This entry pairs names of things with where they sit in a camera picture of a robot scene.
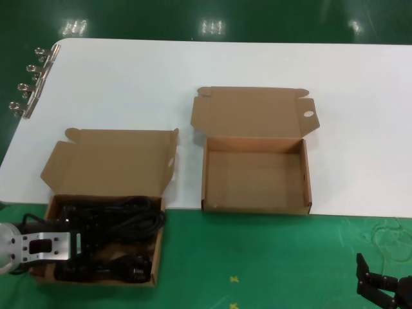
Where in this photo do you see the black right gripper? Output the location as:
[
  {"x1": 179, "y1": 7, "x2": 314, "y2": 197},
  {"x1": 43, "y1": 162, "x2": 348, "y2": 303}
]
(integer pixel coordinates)
[{"x1": 355, "y1": 252, "x2": 412, "y2": 309}]

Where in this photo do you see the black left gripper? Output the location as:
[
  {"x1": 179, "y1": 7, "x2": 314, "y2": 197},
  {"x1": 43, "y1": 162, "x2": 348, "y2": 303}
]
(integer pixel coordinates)
[{"x1": 54, "y1": 204, "x2": 109, "y2": 280}]

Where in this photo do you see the open brown cardboard box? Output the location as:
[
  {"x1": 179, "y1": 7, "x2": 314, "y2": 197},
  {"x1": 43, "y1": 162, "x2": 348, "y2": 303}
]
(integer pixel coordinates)
[
  {"x1": 32, "y1": 127, "x2": 180, "y2": 287},
  {"x1": 189, "y1": 86, "x2": 320, "y2": 216}
]

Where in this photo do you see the black power adapter plug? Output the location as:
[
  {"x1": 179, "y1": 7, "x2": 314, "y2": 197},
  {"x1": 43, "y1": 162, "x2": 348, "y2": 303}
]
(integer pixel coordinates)
[{"x1": 54, "y1": 244, "x2": 153, "y2": 284}]

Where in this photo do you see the green table cloth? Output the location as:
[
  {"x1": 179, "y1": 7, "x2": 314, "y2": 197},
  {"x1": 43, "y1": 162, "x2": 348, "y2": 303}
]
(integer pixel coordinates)
[{"x1": 0, "y1": 201, "x2": 412, "y2": 309}]

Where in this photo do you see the silver metal binder clip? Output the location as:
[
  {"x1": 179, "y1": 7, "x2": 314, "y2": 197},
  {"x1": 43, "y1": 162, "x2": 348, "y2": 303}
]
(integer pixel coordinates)
[
  {"x1": 8, "y1": 96, "x2": 37, "y2": 120},
  {"x1": 16, "y1": 80, "x2": 44, "y2": 99},
  {"x1": 33, "y1": 44, "x2": 62, "y2": 64},
  {"x1": 25, "y1": 62, "x2": 54, "y2": 81}
]

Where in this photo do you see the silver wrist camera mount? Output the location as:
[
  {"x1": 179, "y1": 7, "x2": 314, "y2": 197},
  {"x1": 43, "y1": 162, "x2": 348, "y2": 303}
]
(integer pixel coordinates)
[{"x1": 12, "y1": 230, "x2": 81, "y2": 262}]

